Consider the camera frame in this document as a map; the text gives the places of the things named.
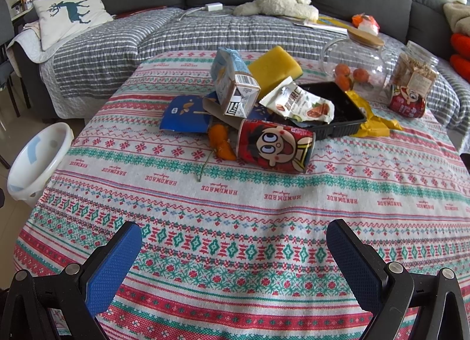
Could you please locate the yellow snack wrapper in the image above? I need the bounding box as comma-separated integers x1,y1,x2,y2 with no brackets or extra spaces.
346,90,403,138

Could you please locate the black plastic tray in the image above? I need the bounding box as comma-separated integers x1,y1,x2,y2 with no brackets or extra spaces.
271,81,368,141

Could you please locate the red cartoon drink can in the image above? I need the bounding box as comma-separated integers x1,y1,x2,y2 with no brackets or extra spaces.
236,119,315,174

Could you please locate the orange peel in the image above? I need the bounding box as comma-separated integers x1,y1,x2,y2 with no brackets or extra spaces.
208,123,236,161

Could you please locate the blue almond snack box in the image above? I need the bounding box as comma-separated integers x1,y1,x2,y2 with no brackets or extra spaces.
159,95,212,133

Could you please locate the white snack wrapper bag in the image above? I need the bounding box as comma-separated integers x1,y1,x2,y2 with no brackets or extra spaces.
259,77,335,124

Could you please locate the light blue milk carton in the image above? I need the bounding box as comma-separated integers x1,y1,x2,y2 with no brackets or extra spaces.
210,47,261,118

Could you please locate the yellow green sponge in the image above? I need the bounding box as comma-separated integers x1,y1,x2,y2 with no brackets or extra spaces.
248,46,303,101

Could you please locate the white trash bin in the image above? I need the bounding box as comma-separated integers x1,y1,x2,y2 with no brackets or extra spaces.
7,122,74,208

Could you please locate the patterned knit tablecloth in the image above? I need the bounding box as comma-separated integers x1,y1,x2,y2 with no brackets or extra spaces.
14,51,469,339

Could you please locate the grey striped quilt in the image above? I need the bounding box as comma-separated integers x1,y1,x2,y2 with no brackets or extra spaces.
39,6,468,135

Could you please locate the tangerine in jar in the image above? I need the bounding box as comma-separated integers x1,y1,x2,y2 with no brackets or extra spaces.
335,74,352,92
353,68,370,83
335,63,350,77

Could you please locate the glass jar with wooden lid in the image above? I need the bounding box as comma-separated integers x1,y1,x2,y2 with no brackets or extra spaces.
319,28,387,101

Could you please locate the grey chair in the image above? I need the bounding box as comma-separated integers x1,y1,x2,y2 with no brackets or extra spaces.
0,0,77,119

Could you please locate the red cushion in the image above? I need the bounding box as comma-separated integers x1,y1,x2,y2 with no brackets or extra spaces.
449,33,470,82

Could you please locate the orange white snack bag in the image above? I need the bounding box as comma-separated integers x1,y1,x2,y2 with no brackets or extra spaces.
352,13,380,36

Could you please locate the white deer print pillow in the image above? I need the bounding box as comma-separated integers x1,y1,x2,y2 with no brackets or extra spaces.
33,0,113,51

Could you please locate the beige blanket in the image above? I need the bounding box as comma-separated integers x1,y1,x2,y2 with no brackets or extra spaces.
443,3,470,36

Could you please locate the white plush toy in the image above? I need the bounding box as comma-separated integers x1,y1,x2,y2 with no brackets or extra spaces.
234,0,319,22

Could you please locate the white power adapter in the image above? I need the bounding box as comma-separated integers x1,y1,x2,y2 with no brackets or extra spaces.
203,2,223,12

